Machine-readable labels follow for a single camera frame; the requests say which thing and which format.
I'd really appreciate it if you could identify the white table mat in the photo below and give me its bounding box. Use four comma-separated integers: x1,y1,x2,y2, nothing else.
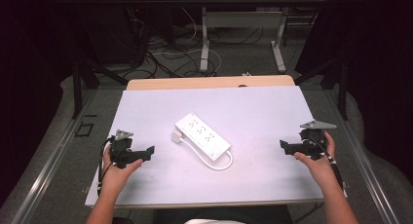
84,85,326,208

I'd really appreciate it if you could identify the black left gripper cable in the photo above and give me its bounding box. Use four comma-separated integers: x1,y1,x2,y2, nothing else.
96,135,117,198

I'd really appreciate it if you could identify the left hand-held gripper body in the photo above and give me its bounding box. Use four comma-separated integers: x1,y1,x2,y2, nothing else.
109,129,134,169

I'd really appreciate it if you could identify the black metal stand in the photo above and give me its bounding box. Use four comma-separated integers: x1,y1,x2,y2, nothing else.
70,55,130,120
294,55,349,122

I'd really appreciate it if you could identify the person's left hand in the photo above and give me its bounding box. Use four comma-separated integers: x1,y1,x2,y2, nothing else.
100,145,144,199

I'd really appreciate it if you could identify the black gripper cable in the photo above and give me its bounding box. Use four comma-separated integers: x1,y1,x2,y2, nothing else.
307,135,346,190
96,135,117,198

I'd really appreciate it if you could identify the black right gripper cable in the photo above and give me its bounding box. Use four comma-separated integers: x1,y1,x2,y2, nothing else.
307,135,346,190

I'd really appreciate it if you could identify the white power strip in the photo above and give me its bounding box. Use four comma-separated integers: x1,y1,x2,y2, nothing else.
174,112,233,163

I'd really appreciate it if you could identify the white plug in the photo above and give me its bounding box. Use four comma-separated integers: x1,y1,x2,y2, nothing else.
170,129,186,144

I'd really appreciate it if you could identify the wooden table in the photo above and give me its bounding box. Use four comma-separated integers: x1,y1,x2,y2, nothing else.
125,74,296,92

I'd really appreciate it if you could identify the white power strip cable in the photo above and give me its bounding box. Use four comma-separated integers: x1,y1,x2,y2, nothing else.
180,136,235,171

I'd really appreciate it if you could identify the person's dark clothing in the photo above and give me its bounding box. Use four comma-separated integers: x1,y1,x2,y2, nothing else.
152,205,294,224

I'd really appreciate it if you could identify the tangle of floor cables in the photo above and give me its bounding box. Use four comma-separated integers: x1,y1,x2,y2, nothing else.
122,6,265,80

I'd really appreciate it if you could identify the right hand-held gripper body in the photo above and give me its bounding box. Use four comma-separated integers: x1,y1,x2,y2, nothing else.
299,119,338,162

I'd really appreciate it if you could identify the white-legged desk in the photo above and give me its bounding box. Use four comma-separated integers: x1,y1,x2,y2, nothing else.
180,0,329,74

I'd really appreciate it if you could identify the person's right hand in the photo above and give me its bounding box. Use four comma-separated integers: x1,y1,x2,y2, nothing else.
293,131,337,187

